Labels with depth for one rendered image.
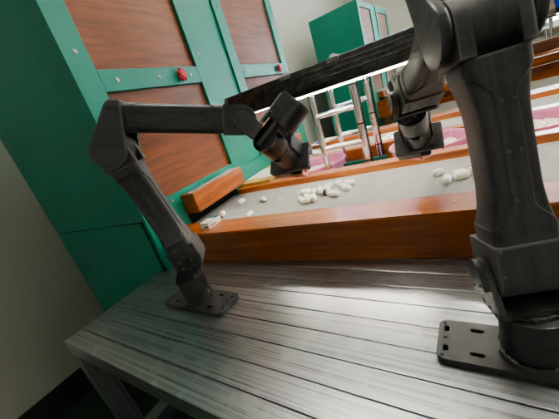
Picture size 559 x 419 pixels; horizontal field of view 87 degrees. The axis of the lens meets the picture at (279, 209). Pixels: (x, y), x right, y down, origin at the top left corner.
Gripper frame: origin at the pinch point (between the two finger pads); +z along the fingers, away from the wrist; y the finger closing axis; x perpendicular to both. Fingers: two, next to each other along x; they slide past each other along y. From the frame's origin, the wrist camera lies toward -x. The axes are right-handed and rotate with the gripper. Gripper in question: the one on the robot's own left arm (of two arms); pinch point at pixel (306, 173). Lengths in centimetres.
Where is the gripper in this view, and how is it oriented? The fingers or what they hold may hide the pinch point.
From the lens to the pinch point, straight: 77.3
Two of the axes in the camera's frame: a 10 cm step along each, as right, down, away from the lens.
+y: -8.6, 1.0, 5.1
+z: 5.2, 2.7, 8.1
